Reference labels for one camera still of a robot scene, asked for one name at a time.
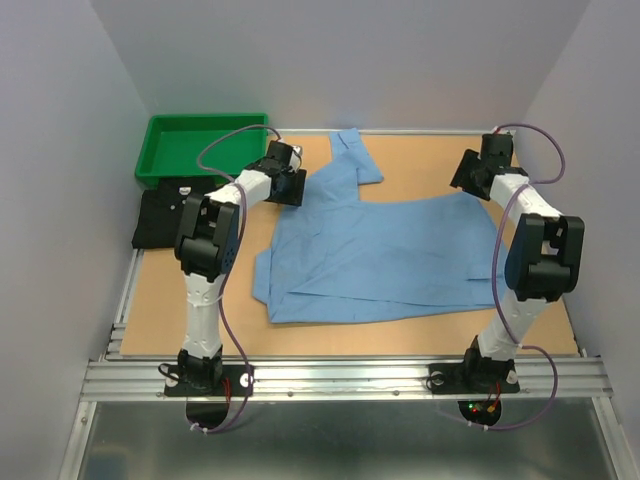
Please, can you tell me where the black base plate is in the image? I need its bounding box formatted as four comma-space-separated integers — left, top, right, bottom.
427, 362, 520, 395
158, 363, 254, 399

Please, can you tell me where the light blue long sleeve shirt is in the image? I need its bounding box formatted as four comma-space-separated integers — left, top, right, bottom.
253, 129, 496, 324

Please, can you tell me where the folded black shirt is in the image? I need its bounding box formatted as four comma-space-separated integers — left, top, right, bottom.
131, 176, 216, 250

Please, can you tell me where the green plastic tray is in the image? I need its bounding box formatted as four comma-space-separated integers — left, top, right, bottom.
135, 113, 269, 188

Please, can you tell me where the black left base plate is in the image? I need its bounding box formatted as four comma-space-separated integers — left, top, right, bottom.
158, 363, 254, 399

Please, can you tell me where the aluminium mounting rail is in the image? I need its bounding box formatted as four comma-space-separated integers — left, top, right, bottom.
80, 357, 613, 402

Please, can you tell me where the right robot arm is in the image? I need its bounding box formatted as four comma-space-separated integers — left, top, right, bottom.
451, 127, 585, 390

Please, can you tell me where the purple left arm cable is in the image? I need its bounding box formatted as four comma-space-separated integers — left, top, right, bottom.
187, 124, 301, 435

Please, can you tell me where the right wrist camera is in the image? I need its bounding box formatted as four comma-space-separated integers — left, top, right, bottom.
491, 126, 516, 136

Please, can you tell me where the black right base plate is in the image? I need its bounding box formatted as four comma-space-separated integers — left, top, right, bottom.
427, 362, 520, 395

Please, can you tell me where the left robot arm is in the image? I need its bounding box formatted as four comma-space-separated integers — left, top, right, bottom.
174, 140, 306, 394

